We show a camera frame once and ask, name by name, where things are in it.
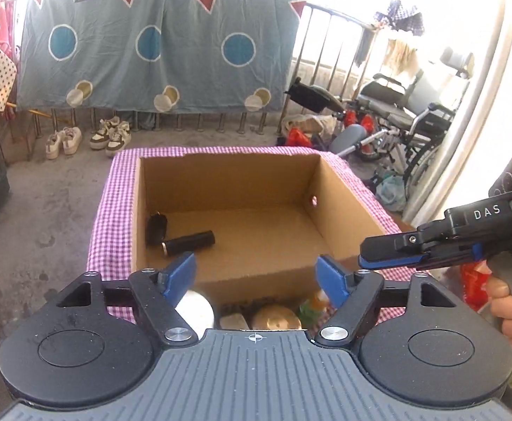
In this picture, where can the beige bag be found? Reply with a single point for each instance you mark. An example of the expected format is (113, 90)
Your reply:
(308, 123)

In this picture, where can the red and white plastic bag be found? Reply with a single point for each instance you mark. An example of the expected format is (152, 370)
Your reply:
(475, 285)

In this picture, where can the white shoe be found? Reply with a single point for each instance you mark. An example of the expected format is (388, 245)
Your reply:
(71, 139)
(54, 145)

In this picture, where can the cardboard box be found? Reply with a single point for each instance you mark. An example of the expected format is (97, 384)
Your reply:
(238, 210)

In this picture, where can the black jar with gold lid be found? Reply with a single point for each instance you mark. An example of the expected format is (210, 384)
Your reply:
(275, 318)

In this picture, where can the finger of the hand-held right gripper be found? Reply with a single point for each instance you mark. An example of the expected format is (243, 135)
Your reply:
(392, 262)
(387, 245)

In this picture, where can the black padded seat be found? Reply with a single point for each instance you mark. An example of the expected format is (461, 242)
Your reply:
(313, 96)

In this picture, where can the yellow stick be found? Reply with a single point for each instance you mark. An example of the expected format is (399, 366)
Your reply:
(36, 114)

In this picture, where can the beige hanging towel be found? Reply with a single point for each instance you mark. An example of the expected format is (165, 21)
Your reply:
(400, 59)

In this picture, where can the grey wheelchair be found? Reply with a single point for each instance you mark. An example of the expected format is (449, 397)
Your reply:
(413, 105)

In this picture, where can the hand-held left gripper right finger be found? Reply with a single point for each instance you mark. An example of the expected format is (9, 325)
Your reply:
(332, 278)

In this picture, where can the green dropper bottle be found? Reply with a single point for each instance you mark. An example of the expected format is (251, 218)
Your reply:
(313, 309)

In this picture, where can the black car key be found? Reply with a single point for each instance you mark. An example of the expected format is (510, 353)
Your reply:
(156, 228)

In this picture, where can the brown and white sneaker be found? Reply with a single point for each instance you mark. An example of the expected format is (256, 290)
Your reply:
(119, 140)

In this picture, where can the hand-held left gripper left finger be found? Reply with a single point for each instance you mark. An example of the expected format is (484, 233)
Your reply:
(181, 274)

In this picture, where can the grey padded seat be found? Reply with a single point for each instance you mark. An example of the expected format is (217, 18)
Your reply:
(348, 138)

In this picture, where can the blue plastic bag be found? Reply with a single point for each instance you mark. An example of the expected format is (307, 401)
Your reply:
(392, 193)

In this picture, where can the white charger plug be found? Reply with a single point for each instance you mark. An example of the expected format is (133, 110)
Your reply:
(234, 321)

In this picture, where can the blue printed blanket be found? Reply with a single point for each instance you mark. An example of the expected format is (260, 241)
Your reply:
(172, 30)

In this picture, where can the beige black sneakers pair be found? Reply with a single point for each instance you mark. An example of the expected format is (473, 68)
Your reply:
(104, 133)

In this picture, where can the white pill bottle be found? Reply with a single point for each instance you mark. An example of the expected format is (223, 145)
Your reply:
(199, 311)

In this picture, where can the black cylinder tube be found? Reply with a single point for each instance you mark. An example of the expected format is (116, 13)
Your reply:
(190, 242)

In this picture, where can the metal balcony railing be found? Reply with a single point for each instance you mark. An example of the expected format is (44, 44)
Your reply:
(326, 52)

